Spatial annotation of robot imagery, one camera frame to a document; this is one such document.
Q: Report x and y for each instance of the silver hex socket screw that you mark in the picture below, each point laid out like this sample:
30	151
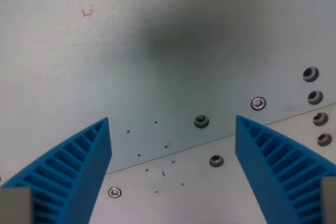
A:
114	192
258	103

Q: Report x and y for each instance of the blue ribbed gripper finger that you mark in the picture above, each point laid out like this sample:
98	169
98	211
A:
86	171
252	161

